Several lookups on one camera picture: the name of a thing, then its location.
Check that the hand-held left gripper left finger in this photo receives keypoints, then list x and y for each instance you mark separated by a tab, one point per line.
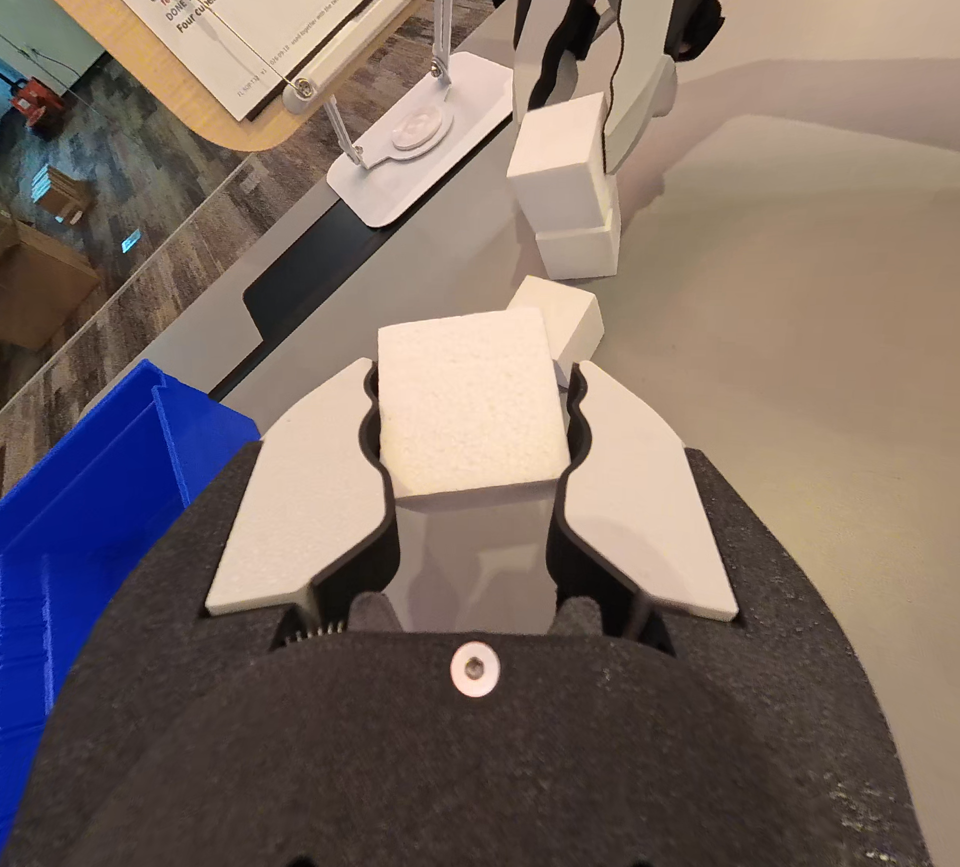
300	492

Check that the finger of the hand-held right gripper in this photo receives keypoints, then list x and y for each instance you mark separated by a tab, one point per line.
536	34
641	42

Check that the wooden book stand white base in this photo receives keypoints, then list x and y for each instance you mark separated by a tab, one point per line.
420	132

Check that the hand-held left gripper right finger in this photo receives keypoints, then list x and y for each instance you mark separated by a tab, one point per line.
645	499

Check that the small cardboard box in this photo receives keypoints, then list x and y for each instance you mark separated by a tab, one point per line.
64	196

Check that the small red equipment case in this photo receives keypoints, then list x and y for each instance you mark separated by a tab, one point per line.
36	100

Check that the large cardboard box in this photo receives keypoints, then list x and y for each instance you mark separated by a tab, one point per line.
41	289

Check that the blue plastic bin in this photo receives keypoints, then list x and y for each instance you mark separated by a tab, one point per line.
75	507

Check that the white hard foam cube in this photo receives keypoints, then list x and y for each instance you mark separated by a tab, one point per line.
577	252
469	402
562	316
559	154

